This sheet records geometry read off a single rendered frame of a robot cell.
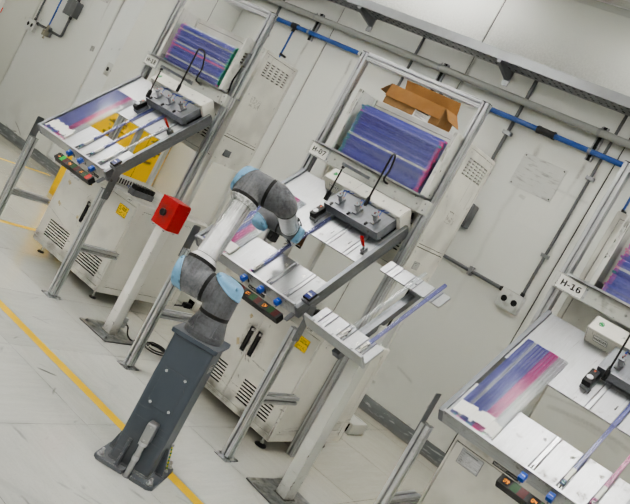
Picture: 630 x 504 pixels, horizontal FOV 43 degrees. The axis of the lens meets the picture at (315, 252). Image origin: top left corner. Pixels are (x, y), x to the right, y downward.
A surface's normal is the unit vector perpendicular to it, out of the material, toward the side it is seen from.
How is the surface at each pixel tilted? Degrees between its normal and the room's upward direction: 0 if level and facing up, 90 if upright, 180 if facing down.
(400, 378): 90
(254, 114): 90
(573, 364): 44
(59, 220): 90
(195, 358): 90
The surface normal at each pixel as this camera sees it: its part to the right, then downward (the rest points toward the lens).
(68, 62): -0.53, -0.19
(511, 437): -0.03, -0.76
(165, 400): -0.15, 0.04
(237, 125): 0.70, 0.45
